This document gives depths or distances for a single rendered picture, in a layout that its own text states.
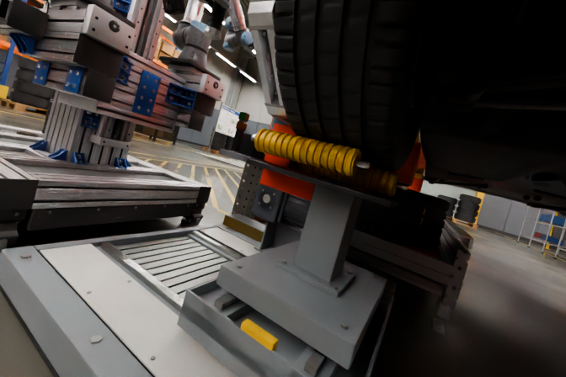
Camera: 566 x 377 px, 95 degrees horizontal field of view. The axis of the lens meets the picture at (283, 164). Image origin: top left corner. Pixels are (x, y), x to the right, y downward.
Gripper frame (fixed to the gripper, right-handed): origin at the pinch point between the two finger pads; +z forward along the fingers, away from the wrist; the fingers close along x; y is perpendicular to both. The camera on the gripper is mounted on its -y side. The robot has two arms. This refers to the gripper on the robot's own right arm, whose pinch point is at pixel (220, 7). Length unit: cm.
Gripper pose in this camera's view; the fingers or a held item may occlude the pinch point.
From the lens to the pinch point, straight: 83.9
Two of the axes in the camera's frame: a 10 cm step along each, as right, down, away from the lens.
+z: 4.7, 1.2, 8.7
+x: -8.4, -2.5, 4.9
